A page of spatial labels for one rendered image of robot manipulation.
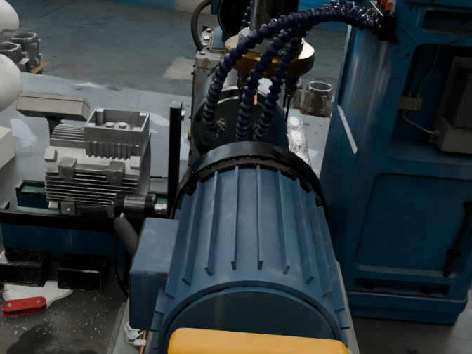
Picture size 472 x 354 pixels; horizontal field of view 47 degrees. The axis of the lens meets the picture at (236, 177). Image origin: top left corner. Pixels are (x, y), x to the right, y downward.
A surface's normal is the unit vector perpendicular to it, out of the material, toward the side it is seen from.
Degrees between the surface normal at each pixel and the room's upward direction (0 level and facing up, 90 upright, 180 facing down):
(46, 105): 52
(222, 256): 23
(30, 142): 0
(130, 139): 90
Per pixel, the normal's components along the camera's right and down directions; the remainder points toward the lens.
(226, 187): -0.30, -0.83
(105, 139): -0.02, 0.50
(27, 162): 0.09, -0.86
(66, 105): 0.04, -0.13
